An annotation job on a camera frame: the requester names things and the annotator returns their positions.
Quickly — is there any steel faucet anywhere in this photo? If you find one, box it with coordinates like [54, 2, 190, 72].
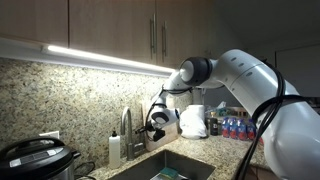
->
[120, 106, 144, 161]

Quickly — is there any steel cabinet handle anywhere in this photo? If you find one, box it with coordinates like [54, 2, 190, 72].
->
[162, 21, 167, 62]
[150, 13, 157, 59]

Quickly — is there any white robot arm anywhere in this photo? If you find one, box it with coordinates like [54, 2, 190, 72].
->
[138, 49, 320, 180]

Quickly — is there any white soap dispenser bottle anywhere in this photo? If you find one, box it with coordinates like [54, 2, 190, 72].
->
[109, 131, 120, 169]

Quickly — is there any black pressure cooker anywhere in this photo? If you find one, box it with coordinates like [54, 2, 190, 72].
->
[0, 136, 81, 180]

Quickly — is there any left steel cabinet handle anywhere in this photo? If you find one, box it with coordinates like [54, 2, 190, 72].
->
[150, 13, 157, 59]

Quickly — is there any right steel cabinet handle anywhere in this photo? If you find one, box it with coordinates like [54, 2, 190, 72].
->
[162, 21, 167, 62]

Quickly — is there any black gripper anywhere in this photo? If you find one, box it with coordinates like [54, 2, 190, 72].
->
[135, 123, 165, 142]

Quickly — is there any white cloth bag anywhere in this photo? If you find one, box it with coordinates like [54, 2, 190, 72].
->
[179, 105, 207, 139]

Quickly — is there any dark bottle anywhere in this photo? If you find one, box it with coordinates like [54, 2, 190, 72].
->
[209, 112, 218, 136]

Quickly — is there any middle wooden cabinet door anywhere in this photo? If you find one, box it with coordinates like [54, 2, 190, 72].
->
[69, 0, 156, 64]

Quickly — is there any green sponge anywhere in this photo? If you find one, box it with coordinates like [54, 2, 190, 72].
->
[159, 167, 178, 180]

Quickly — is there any right wooden cabinet door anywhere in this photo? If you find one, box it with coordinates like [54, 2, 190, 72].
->
[156, 0, 214, 68]

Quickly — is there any wooden cabinet door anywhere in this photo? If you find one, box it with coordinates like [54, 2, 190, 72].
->
[0, 0, 68, 46]
[156, 0, 214, 68]
[69, 0, 156, 64]

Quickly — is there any black power cord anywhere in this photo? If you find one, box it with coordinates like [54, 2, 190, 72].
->
[73, 161, 98, 180]

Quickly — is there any stainless steel sink basin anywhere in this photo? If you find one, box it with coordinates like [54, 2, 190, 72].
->
[109, 150, 215, 180]

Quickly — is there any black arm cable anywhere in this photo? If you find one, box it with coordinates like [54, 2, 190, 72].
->
[233, 59, 320, 180]

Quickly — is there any under-cabinet light strip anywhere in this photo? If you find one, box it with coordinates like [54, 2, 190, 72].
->
[42, 45, 174, 75]

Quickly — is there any left wooden cabinet door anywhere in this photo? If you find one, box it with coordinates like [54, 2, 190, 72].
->
[0, 0, 68, 46]

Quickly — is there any red blue pouch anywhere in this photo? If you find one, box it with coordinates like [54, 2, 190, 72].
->
[247, 119, 256, 140]
[229, 118, 237, 139]
[222, 117, 230, 138]
[238, 119, 247, 141]

